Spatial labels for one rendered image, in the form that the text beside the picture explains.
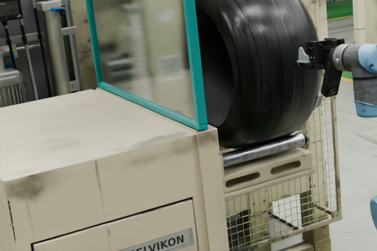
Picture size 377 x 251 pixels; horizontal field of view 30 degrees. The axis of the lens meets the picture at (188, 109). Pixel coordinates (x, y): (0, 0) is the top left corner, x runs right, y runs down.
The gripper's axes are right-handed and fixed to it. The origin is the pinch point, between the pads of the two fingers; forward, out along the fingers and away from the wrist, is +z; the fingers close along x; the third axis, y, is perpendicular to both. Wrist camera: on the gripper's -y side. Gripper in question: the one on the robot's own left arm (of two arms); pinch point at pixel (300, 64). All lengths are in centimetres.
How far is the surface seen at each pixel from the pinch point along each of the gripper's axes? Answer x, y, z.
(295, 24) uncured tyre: -2.0, 11.8, 3.1
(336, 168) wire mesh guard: -58, -58, 69
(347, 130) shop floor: -206, -95, 253
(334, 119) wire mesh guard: -58, -36, 67
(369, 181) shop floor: -148, -104, 161
